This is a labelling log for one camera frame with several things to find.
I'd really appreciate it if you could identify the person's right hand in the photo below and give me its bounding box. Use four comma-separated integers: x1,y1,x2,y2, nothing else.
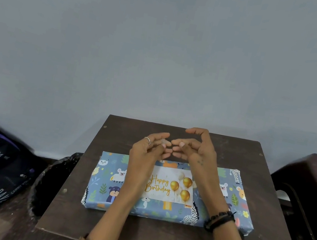
160,123,242,220

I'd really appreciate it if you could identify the person's left hand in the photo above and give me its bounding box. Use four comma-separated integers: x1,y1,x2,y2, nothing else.
114,125,176,214

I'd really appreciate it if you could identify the white card with gold stickers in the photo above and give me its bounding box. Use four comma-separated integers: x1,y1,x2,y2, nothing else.
140,162,200,207

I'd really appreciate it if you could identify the blue animal-print wrapping paper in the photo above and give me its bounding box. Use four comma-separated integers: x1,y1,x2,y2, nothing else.
80,143,264,238

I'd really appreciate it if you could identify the black trash bin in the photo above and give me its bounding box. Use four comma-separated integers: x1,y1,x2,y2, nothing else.
24,145,85,229

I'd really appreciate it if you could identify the black cord bracelet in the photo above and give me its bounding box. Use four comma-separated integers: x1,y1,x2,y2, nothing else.
202,206,249,240

